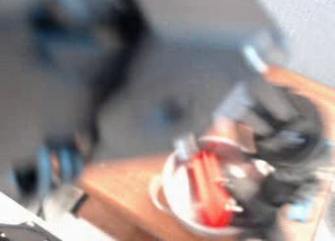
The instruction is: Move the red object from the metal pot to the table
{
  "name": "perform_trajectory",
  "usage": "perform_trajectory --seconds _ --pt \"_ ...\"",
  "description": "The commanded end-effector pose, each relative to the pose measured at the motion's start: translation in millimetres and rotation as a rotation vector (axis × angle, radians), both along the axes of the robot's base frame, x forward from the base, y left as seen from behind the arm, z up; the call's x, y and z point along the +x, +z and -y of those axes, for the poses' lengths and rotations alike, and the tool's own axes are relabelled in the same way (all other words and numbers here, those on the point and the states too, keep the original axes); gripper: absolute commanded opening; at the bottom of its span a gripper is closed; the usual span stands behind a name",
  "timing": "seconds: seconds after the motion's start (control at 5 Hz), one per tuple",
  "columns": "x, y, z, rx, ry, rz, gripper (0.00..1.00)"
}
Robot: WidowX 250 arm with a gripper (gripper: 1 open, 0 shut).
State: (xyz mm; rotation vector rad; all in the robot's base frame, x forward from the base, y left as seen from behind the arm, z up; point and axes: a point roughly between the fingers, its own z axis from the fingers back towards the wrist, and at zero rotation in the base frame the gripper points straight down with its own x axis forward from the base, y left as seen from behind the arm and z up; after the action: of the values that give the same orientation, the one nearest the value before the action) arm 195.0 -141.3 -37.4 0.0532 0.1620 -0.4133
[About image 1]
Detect silver metal pot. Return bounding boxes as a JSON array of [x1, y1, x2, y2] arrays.
[[150, 135, 246, 240]]

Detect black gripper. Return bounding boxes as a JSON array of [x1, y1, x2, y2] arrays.
[[225, 135, 330, 241]]

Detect red rectangular block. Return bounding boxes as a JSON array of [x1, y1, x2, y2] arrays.
[[191, 151, 235, 227]]

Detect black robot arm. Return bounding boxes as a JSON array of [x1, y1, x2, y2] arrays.
[[0, 0, 327, 241]]

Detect blue tape strip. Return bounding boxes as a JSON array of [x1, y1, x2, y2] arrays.
[[287, 197, 315, 222]]

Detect black device with handle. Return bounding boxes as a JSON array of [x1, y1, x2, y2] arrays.
[[0, 224, 62, 241]]

